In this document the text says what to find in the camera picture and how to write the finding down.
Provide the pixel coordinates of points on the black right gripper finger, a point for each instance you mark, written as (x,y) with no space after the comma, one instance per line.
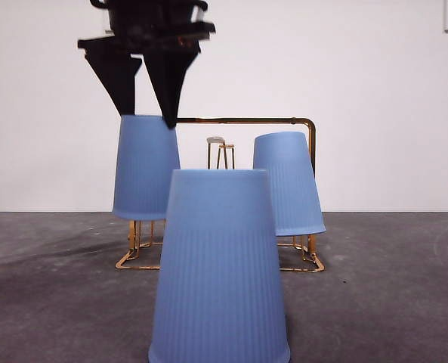
(169,87)
(114,75)

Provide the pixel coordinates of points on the blue ribbed plastic cup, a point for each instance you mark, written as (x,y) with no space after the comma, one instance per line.
(144,170)
(220,264)
(288,189)

